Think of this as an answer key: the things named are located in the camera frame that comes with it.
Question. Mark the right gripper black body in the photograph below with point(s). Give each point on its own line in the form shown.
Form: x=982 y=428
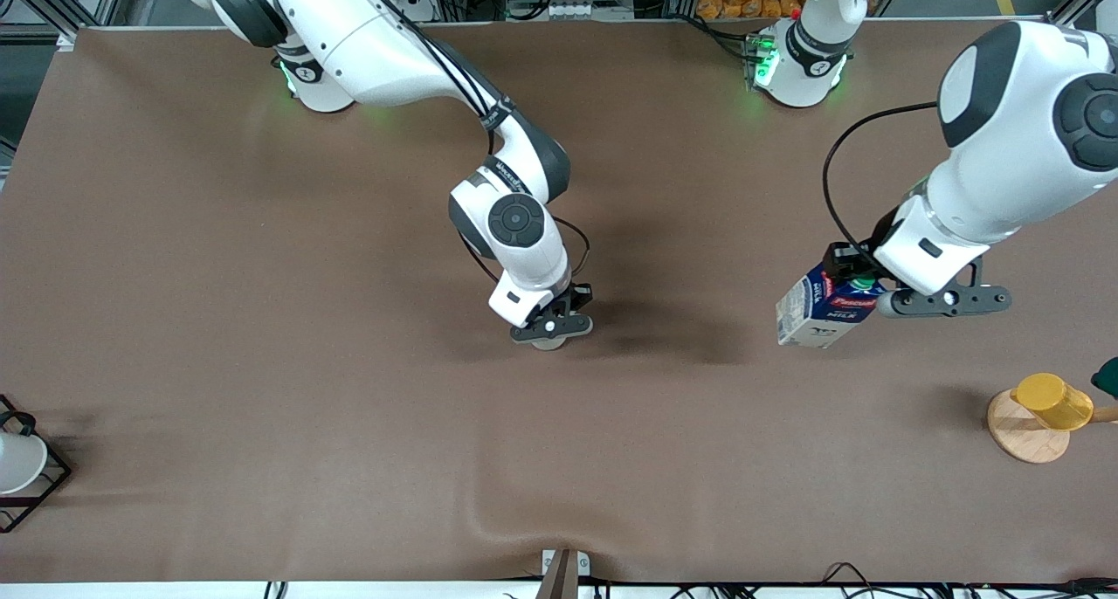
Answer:
x=577 y=297

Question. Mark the white mug grey inside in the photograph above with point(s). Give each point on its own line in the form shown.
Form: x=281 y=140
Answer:
x=550 y=345

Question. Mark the blue white milk carton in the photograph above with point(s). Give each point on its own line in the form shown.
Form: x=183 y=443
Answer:
x=821 y=311

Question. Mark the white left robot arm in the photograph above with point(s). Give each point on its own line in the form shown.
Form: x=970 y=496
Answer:
x=1004 y=171

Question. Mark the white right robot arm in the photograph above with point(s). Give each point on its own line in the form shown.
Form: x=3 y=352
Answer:
x=376 y=49

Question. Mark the yellow plastic cup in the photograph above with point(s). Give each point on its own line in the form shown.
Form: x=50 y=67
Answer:
x=1052 y=401

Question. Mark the dark green cup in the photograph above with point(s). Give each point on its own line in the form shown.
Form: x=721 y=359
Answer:
x=1107 y=378

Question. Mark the wooden mug stand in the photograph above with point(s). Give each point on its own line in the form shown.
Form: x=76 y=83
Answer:
x=1022 y=437

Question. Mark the long white power strip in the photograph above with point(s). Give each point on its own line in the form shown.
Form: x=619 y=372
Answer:
x=587 y=10

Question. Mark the brown table cover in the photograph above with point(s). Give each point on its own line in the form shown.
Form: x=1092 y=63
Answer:
x=262 y=320

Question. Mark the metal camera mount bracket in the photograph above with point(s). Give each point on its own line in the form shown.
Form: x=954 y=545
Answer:
x=563 y=573

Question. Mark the aluminium frame profile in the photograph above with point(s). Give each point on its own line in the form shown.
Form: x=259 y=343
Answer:
x=1070 y=10
x=52 y=10

